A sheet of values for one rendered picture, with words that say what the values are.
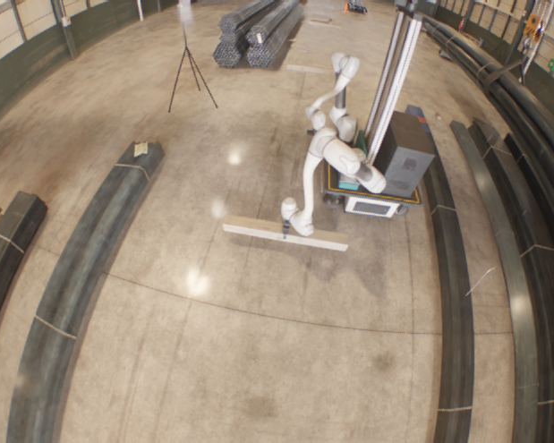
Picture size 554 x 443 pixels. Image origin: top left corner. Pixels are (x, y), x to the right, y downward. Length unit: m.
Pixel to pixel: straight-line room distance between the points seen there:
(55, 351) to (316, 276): 2.18
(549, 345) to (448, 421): 1.31
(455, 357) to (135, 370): 2.40
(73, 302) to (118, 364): 0.60
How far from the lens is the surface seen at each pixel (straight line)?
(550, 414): 3.07
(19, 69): 9.21
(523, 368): 2.95
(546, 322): 3.07
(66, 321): 2.31
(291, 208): 1.74
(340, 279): 2.14
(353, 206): 2.34
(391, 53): 2.05
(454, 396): 2.25
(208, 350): 1.97
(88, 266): 2.35
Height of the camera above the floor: 1.91
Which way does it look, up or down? 56 degrees down
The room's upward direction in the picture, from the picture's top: 4 degrees clockwise
